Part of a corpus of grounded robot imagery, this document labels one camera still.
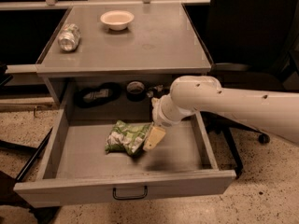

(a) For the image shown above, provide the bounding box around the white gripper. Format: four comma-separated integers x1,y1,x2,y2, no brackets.
143,96,174,151

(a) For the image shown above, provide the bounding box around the green jalapeno chip bag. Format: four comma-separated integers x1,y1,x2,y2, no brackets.
105,120,151,157

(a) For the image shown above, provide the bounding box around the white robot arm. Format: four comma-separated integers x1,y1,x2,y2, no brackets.
152,76,299,146

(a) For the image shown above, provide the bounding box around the grey counter cabinet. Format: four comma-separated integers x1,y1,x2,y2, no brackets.
37,2,211,102

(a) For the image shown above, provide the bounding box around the grey open drawer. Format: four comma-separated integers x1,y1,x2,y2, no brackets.
13,77,237,209

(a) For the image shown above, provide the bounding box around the small silver gadget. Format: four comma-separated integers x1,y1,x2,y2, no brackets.
146,85,170,98

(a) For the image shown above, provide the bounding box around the black tape roll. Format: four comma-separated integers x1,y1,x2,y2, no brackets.
126,81,145,102

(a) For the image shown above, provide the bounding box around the white ceramic bowl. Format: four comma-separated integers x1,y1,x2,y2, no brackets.
100,10,135,31

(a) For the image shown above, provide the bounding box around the crushed silver soda can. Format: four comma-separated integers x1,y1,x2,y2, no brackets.
58,23,80,52

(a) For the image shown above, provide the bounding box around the black office chair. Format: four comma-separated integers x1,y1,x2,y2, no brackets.
182,0,299,175

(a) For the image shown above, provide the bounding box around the black floor stand left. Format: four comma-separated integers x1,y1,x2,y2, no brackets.
0,63,62,224

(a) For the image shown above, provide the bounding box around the black cable coil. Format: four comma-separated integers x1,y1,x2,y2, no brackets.
73,81,122,109

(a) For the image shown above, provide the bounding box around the black drawer handle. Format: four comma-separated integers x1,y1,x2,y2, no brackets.
112,186,148,201

